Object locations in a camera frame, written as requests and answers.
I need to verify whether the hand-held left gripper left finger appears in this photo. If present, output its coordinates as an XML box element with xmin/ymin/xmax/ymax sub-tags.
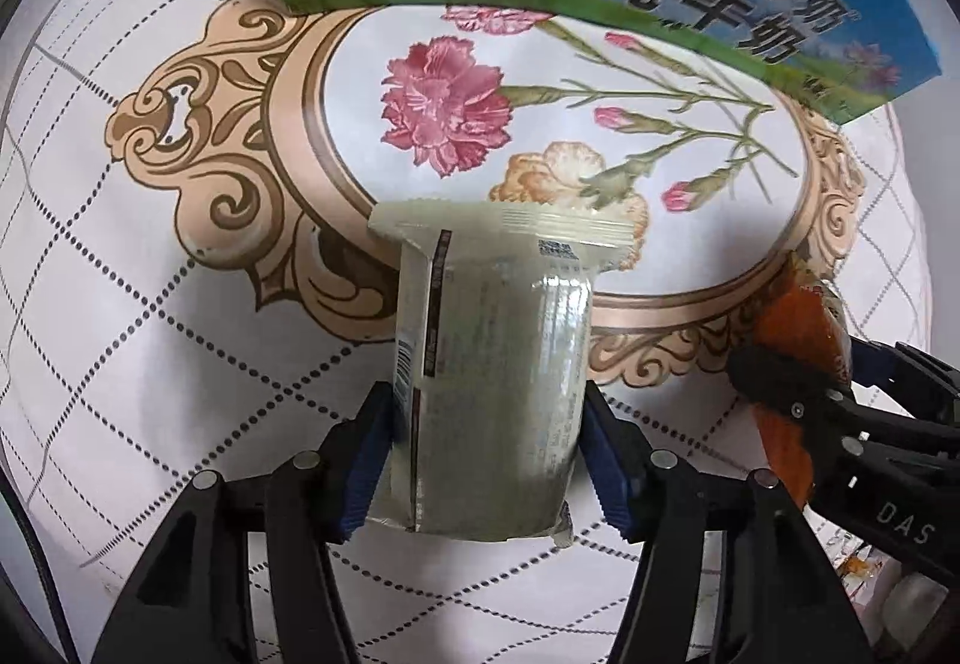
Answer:
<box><xmin>90</xmin><ymin>379</ymin><xmax>395</xmax><ymax>664</ymax></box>

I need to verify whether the floral quilted mattress cover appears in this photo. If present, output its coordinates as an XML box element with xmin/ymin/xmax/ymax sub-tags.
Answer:
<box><xmin>0</xmin><ymin>0</ymin><xmax>960</xmax><ymax>664</ymax></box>

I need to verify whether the clear snack packet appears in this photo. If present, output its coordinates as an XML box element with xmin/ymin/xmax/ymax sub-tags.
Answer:
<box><xmin>367</xmin><ymin>200</ymin><xmax>637</xmax><ymax>548</ymax></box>

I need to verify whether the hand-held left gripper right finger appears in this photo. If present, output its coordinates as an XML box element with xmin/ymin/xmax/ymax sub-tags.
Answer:
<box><xmin>581</xmin><ymin>382</ymin><xmax>875</xmax><ymax>664</ymax></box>

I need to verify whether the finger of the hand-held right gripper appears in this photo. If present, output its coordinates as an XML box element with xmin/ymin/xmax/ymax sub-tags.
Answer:
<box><xmin>844</xmin><ymin>334</ymin><xmax>960</xmax><ymax>421</ymax></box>
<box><xmin>724</xmin><ymin>343</ymin><xmax>960</xmax><ymax>485</ymax></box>

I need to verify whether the orange snack packet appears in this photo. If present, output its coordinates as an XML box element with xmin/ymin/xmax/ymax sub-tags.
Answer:
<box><xmin>750</xmin><ymin>265</ymin><xmax>857</xmax><ymax>509</ymax></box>

